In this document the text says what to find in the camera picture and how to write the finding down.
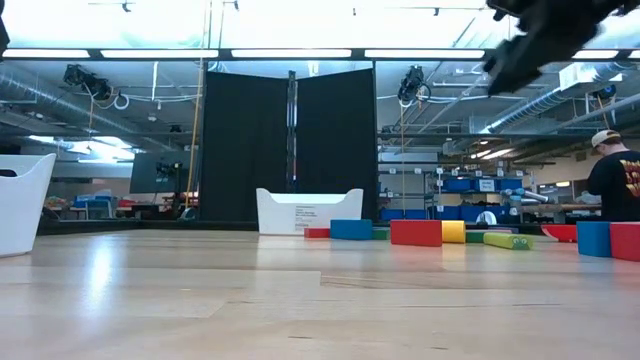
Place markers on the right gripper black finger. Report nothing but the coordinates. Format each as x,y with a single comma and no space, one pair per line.
502,57
515,77

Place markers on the red arch block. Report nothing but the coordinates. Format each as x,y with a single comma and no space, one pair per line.
562,232

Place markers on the lime block with eyes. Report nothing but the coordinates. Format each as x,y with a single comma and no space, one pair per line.
502,241

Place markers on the yellow cube block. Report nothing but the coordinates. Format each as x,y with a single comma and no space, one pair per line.
453,232

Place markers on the blue cube block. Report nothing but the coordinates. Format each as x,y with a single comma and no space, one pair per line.
351,230
593,239

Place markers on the red cube block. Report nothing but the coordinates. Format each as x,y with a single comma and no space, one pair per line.
626,241
416,233

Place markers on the green cube block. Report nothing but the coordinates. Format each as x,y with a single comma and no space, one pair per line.
380,234

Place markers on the grey background robot arm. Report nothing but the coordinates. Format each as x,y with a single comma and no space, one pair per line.
532,196

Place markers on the black hanging equipment cluster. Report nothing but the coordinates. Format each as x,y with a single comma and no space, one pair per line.
412,82
87,80

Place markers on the person's white cap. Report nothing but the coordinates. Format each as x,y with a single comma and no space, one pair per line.
604,136

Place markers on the blue storage bin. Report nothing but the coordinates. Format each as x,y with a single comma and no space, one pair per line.
505,212
510,185
457,185
450,214
391,215
416,215

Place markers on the white round fan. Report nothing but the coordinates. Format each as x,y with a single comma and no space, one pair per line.
486,218

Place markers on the person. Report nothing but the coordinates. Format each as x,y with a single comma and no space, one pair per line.
615,185

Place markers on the black screen panel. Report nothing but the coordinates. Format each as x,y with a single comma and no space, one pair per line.
245,150
335,140

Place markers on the metal screen hinge pole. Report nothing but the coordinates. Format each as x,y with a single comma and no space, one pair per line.
292,130

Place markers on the white bin with label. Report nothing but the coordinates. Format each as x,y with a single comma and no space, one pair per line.
280,215

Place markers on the dark monitor screen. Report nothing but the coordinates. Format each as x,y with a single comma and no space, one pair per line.
145,175

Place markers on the plain white plastic bin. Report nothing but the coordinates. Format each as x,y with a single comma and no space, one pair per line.
25,215

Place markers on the silver ventilation duct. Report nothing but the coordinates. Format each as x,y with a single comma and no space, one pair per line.
30,92
530,107

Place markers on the white rectangular air duct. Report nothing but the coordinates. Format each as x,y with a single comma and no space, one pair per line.
580,75

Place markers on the black overhead frame beam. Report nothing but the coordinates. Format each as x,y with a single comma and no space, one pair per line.
358,53

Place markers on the camera on tripod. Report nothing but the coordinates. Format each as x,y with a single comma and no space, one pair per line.
167,169

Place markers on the black aluminium table frame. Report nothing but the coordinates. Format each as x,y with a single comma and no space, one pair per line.
150,225

